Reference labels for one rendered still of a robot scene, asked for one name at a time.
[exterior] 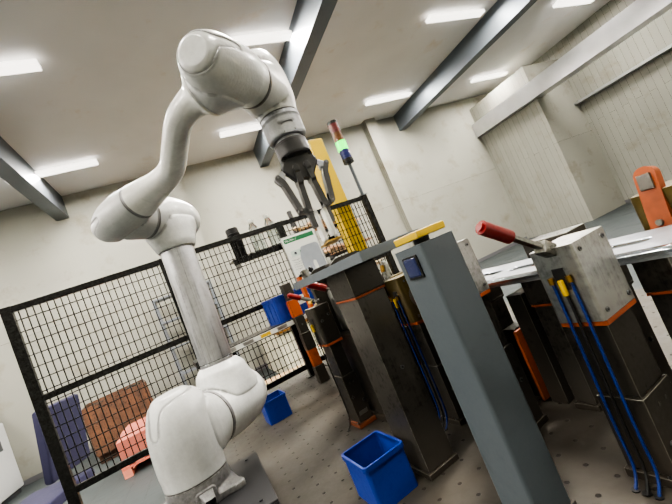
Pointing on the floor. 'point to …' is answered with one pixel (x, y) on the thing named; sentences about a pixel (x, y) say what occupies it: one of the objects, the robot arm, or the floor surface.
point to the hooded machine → (8, 470)
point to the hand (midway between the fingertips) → (324, 225)
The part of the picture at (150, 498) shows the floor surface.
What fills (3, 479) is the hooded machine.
